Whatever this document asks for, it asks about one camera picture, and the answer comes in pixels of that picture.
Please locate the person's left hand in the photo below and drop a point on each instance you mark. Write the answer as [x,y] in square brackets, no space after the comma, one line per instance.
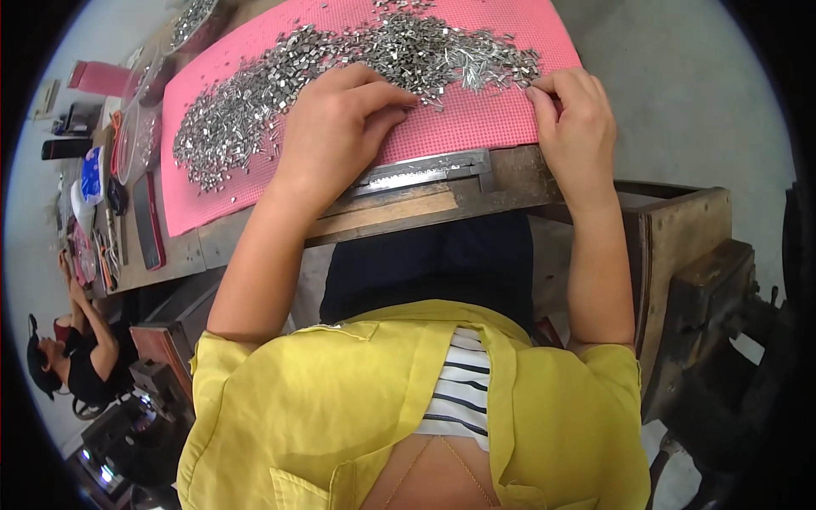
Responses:
[328,137]

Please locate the person's right hand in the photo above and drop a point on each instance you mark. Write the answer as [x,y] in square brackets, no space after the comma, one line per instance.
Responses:
[583,137]

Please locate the pile of small metal pieces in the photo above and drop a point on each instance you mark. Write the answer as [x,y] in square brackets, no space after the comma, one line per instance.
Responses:
[248,108]

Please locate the pink mesh mat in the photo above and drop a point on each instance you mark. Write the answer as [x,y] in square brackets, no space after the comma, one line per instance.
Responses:
[459,121]

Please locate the person's legs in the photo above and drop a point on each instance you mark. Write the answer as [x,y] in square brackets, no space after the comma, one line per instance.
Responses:
[433,268]

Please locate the tray of metal pieces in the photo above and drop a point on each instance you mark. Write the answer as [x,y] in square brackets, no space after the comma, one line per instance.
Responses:
[191,22]

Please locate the clear plastic container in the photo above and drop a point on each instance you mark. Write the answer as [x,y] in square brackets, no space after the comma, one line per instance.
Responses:
[137,143]
[143,73]

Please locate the black case with red edge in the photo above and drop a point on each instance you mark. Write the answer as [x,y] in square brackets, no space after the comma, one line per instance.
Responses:
[148,220]

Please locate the small black object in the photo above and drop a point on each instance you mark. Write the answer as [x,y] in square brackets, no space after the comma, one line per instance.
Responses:
[117,196]

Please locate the pink box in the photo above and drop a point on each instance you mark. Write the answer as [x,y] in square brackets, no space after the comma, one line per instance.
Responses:
[99,78]

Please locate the blue and white bag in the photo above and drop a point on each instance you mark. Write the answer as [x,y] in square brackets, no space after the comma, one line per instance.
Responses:
[92,175]

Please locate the black pouch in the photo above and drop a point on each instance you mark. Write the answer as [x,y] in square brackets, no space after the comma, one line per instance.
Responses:
[83,118]

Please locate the heap of hand tools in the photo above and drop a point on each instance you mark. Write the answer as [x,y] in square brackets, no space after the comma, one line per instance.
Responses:
[109,255]

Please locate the black iron press machine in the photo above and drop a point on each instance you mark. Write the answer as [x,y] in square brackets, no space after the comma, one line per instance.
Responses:
[714,357]

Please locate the black rectangular box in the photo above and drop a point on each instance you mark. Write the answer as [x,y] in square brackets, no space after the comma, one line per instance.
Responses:
[66,148]

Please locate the person's body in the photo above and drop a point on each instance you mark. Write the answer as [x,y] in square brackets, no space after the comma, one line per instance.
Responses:
[306,408]

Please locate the red-brown wooden board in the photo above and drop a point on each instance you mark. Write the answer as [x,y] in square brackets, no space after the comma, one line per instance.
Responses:
[162,357]

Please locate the dark metal machine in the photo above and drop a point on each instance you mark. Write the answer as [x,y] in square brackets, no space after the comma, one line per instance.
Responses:
[137,433]

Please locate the metal slotted rail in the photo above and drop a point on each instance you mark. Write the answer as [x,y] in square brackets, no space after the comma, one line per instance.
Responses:
[427,169]

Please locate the wooden bench frame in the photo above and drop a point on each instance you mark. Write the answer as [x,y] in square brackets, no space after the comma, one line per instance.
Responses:
[685,255]

